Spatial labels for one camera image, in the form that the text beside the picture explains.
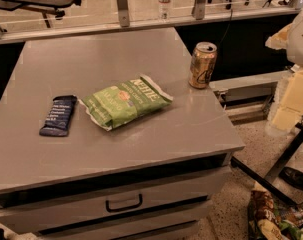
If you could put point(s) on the black drawer handle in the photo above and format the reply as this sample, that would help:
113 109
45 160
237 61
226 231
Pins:
123 204

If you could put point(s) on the dark blue snack bar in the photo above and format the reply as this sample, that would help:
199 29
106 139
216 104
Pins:
59 117

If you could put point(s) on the glass railing with metal posts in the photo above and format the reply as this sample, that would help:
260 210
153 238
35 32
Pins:
102 16

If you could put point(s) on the orange soda can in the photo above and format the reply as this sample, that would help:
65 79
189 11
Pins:
202 64

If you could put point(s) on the grey drawer cabinet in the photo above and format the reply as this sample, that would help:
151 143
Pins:
177 158

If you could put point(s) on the green chip bag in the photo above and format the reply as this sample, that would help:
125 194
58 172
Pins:
120 104

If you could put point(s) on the clear water bottle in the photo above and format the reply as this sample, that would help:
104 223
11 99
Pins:
164 8

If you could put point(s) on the black metal stand frame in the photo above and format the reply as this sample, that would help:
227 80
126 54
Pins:
267 181

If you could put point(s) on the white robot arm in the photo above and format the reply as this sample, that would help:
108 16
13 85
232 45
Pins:
287 108

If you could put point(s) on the black shoe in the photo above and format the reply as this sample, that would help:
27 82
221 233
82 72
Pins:
293 177

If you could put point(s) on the colourful snack bag pile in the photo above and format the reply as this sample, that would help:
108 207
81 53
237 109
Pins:
271 219

